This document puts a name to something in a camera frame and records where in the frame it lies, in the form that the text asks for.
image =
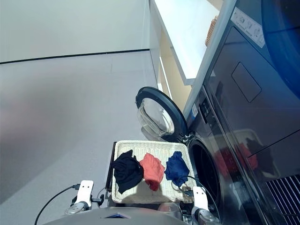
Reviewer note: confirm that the black garment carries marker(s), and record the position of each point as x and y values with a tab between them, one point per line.
127	171

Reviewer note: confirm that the red garment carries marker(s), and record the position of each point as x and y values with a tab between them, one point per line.
152	168

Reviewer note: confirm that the blue garment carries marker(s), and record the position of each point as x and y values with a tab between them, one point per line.
177	167

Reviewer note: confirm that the dark brown basket stand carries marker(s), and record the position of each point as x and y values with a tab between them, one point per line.
109	178

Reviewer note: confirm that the pale woven laundry basket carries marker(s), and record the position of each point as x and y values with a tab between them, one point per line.
152	145

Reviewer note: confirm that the round glass washing machine door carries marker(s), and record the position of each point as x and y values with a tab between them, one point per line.
154	117

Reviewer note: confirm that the grey washing machine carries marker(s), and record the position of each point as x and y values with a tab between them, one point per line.
234	117

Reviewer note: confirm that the brown woven storage basket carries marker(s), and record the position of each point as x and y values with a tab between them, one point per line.
211	32

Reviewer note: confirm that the grey robot torso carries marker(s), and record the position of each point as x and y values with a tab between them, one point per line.
117	220

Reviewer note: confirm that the blue label sticker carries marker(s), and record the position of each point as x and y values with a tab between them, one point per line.
194	112

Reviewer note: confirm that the white warning sticker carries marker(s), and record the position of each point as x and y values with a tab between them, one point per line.
248	25

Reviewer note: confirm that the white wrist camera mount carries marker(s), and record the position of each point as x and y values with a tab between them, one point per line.
84	192
200	197

